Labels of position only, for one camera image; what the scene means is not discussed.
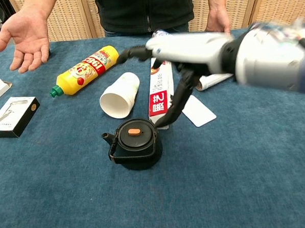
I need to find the person's right forearm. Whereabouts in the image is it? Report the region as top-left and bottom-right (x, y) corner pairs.
(21, 0), (60, 19)

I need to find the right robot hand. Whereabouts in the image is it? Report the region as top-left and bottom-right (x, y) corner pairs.
(116, 25), (240, 131)

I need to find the person's left hand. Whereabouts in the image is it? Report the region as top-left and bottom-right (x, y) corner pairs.
(204, 6), (231, 35)

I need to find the white black lamp box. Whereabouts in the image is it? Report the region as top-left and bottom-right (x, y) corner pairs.
(0, 95), (42, 139)

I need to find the white card holder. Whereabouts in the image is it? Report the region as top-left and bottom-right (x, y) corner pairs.
(181, 93), (218, 129)

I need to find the black kettle with red button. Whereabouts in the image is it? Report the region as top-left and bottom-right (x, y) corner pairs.
(100, 117), (164, 173)

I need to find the long white tube box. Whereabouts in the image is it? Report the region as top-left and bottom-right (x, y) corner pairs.
(194, 72), (235, 92)

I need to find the blue table mat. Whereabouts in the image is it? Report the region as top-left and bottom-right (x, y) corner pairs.
(0, 26), (305, 228)

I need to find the person's black jacket torso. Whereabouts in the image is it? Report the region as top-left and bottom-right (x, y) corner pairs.
(95, 0), (195, 37)

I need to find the long red white carton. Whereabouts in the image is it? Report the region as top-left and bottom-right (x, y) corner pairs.
(146, 56), (176, 130)

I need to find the yellow sauce bottle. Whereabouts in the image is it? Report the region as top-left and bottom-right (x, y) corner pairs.
(47, 45), (122, 98)

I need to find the person's right hand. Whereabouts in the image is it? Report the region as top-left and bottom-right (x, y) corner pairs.
(0, 8), (52, 75)

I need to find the white paper cup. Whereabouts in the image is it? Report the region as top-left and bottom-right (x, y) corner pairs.
(98, 71), (143, 120)

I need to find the wicker folding screen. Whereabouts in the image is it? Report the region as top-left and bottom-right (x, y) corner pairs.
(8, 0), (305, 44)

